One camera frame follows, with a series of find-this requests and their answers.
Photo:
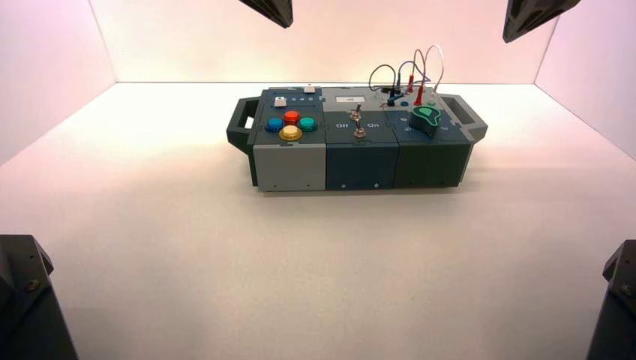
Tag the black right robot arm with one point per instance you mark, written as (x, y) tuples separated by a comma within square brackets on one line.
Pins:
[(616, 308)]

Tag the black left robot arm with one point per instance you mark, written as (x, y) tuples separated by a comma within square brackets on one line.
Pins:
[(27, 303)]

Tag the white slider knob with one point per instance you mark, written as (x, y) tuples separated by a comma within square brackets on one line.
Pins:
[(309, 89), (280, 102)]

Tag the modular control panel box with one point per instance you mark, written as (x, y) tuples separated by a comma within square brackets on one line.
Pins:
[(360, 149)]

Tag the yellow round push button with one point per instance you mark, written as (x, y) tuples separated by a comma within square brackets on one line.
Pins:
[(290, 132)]

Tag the green round push button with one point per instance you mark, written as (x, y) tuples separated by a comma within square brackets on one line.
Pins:
[(307, 123)]

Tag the red round push button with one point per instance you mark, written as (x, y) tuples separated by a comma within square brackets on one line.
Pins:
[(291, 117)]

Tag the blue round push button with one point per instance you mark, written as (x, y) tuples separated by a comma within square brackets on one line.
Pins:
[(274, 124)]

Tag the small white display label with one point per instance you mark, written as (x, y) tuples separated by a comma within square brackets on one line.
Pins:
[(350, 99)]

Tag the green rotary knob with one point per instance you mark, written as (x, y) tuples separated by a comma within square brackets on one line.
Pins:
[(426, 120)]

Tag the black overhead light fixture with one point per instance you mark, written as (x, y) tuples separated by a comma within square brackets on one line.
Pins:
[(271, 10), (534, 15)]

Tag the metal toggle switch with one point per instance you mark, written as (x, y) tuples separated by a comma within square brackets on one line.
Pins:
[(359, 131), (356, 114)]

